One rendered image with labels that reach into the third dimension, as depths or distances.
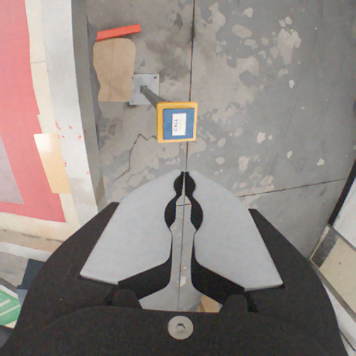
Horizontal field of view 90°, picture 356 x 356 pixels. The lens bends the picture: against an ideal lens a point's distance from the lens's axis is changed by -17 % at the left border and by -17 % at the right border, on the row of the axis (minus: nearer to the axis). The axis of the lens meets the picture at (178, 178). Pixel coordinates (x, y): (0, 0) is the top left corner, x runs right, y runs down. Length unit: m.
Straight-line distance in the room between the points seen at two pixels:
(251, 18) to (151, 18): 0.77
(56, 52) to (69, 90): 0.04
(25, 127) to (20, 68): 0.09
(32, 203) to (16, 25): 0.29
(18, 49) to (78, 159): 0.18
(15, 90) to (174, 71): 1.38
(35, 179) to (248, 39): 1.75
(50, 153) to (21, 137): 0.06
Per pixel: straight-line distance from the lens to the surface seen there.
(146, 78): 1.60
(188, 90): 1.69
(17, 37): 0.36
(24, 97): 0.36
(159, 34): 1.63
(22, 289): 0.79
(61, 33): 0.27
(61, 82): 0.27
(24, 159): 0.40
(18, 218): 0.51
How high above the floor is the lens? 1.60
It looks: 57 degrees down
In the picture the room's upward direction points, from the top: 152 degrees clockwise
